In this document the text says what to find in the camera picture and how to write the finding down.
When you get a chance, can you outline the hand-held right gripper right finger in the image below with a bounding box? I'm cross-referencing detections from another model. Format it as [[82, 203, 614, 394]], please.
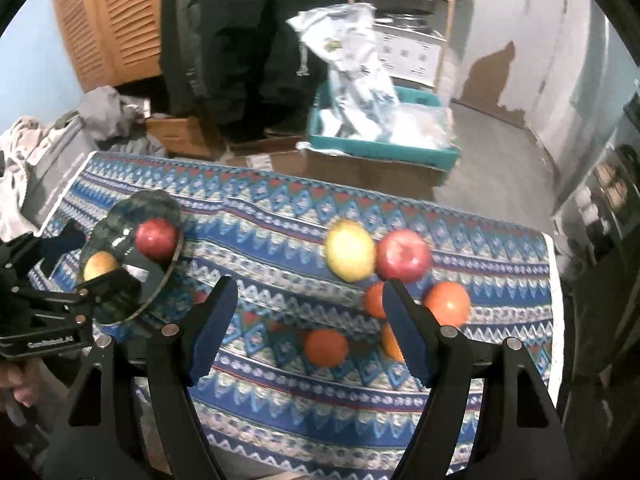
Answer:
[[382, 280, 573, 480]]

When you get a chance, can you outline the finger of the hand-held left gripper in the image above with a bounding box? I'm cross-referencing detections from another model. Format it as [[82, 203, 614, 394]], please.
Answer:
[[75, 267, 144, 323], [40, 224, 87, 275]]

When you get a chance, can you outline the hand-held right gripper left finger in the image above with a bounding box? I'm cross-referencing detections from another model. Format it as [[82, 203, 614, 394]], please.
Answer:
[[45, 276, 239, 480]]

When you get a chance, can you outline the large orange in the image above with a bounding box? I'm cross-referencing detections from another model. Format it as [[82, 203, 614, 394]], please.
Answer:
[[422, 281, 472, 327]]

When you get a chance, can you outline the dark green glass plate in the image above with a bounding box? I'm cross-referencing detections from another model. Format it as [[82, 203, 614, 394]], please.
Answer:
[[80, 190, 184, 327]]

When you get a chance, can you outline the person's left hand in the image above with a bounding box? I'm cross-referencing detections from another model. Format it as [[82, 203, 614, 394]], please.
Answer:
[[0, 360, 44, 409]]

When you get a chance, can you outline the small orange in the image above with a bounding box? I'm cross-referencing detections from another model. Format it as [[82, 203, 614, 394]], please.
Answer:
[[303, 329, 349, 367], [363, 282, 388, 320], [381, 322, 405, 363]]

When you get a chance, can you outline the small yellow apple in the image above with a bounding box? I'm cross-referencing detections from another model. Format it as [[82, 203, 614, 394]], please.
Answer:
[[83, 252, 122, 282]]

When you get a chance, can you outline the small red apple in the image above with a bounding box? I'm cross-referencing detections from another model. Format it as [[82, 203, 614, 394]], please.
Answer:
[[135, 219, 181, 260]]

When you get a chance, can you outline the large red apple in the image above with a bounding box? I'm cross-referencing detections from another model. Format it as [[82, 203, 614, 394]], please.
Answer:
[[376, 229, 433, 281]]

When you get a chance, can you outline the white crumpled cloth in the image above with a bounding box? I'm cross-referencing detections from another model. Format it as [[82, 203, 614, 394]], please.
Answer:
[[0, 115, 56, 243]]

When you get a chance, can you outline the large yellow apple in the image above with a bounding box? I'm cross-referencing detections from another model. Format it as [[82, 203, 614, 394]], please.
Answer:
[[324, 219, 377, 282]]

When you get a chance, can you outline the blue patterned tablecloth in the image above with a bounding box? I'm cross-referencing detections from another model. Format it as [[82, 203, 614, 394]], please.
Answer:
[[27, 151, 565, 471]]

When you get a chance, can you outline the grey crumpled cloth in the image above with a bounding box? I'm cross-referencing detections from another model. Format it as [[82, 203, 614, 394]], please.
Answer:
[[77, 85, 168, 158]]

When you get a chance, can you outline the small brown cardboard box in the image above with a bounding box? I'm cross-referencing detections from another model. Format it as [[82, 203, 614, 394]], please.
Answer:
[[144, 115, 227, 159]]

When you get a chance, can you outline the teal cardboard box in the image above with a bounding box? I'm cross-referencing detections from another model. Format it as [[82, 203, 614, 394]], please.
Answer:
[[305, 84, 463, 172]]

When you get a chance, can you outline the clear plastic bag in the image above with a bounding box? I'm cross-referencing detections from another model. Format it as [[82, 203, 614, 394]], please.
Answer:
[[387, 104, 453, 152]]

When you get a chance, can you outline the wooden louvred cabinet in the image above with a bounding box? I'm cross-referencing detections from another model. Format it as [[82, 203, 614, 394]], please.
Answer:
[[49, 0, 173, 93]]

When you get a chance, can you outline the white shoe rack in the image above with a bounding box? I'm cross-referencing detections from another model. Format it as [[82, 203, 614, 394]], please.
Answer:
[[550, 97, 640, 276]]

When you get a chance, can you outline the dark clothing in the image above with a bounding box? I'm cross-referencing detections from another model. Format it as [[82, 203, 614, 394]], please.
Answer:
[[159, 0, 353, 143]]

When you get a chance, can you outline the white printed rice bag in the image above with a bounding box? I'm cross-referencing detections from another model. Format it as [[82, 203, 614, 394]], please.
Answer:
[[286, 2, 402, 142]]

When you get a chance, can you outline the white patterned storage box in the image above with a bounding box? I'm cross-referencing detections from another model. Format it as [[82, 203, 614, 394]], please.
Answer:
[[374, 24, 447, 86]]

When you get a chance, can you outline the wooden shelf rack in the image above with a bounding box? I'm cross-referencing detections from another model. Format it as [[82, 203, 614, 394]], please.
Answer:
[[348, 0, 462, 93]]

